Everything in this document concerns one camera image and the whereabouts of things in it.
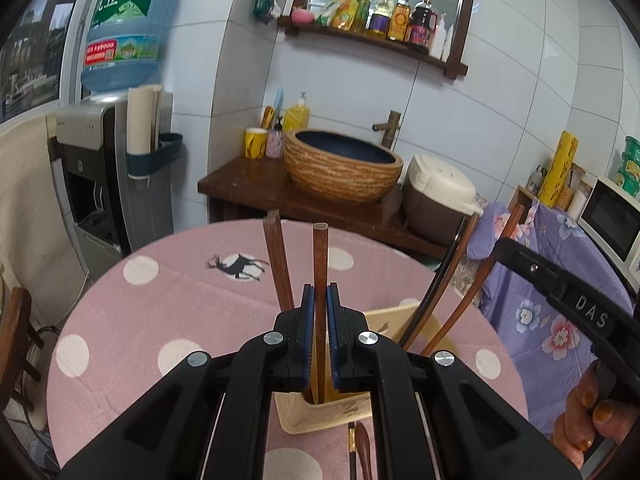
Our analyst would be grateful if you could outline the bronze faucet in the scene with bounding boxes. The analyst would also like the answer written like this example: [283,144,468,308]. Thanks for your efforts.
[372,110,403,149]

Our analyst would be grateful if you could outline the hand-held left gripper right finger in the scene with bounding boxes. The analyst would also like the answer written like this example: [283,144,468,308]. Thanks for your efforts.
[326,282,583,480]

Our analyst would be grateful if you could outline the beige hanging cloth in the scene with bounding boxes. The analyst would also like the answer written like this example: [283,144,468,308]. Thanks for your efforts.
[0,115,97,302]

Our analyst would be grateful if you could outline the yellow roll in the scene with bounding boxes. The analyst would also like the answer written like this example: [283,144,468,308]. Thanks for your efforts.
[538,130,580,209]

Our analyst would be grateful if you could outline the cream plastic utensil holder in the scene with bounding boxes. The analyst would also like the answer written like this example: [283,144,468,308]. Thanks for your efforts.
[274,301,467,435]

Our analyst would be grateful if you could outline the aluminium window frame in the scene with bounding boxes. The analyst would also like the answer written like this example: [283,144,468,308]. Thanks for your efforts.
[0,0,103,126]

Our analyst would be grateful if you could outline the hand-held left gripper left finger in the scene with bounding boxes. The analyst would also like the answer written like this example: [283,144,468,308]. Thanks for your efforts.
[57,284,317,480]

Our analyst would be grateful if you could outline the person's right hand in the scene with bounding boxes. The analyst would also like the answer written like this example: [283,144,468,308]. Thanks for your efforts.
[552,360,632,467]

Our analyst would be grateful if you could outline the woven sink basin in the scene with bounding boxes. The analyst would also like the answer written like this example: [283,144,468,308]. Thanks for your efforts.
[283,128,404,206]

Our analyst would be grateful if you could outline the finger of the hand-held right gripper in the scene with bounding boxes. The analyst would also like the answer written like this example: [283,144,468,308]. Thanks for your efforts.
[492,236,569,307]

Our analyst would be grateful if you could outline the purple floral cloth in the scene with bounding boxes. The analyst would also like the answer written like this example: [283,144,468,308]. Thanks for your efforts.
[452,200,637,442]

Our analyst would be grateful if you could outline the pink floral cup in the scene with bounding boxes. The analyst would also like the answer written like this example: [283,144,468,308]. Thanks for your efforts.
[266,116,286,160]

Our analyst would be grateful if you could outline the dark wooden spoon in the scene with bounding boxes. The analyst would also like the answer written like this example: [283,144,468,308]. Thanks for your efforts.
[354,421,375,480]

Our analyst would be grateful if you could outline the dark wooden chair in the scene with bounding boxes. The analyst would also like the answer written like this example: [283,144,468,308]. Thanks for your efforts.
[0,287,44,411]

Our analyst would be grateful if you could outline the wooden vanity counter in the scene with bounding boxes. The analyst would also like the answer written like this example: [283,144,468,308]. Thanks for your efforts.
[197,154,452,262]

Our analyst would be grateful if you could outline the yellow cup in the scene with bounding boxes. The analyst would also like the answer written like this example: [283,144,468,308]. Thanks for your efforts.
[244,127,269,161]

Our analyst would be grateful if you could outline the blue cup holder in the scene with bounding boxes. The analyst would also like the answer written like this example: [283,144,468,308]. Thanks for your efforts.
[125,132,185,179]

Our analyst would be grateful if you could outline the green instant noodle cups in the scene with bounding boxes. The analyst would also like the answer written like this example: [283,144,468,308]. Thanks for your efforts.
[615,135,640,192]

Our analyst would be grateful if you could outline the white squeeze bottle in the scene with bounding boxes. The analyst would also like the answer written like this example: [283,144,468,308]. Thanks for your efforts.
[430,12,449,59]

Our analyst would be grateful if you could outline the brown and cream rice cooker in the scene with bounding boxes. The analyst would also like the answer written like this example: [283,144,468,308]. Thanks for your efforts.
[401,154,486,239]

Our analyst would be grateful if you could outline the yellow soap pump bottle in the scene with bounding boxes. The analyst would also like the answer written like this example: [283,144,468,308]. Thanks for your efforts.
[283,91,311,134]

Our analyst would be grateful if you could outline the dark soy sauce bottle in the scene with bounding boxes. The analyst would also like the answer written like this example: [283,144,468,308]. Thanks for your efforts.
[407,0,439,54]

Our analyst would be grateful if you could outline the small wooden box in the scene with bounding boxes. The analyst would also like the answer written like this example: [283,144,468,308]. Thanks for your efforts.
[509,184,539,222]

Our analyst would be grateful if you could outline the blue water bottle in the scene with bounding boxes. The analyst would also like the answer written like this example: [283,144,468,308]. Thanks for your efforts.
[80,0,181,94]

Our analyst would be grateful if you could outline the pink polka dot tablecloth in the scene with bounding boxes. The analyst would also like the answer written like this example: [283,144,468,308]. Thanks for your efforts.
[46,220,531,480]

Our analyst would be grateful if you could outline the wooden mirror shelf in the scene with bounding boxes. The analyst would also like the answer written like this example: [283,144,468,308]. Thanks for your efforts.
[277,0,485,80]

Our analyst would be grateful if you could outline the white microwave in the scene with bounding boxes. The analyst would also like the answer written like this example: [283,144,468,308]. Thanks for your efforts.
[578,175,640,277]

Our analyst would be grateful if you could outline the amber sauce bottle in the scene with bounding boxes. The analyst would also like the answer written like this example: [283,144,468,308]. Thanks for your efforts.
[387,0,412,43]

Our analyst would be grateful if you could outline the purple label bottle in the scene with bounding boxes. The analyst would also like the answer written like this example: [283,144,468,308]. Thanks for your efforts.
[368,0,395,39]

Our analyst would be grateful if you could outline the yellow packet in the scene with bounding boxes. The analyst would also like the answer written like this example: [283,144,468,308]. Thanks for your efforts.
[319,0,360,31]

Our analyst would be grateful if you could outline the grey water dispenser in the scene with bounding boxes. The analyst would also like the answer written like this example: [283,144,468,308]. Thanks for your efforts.
[55,92,176,257]

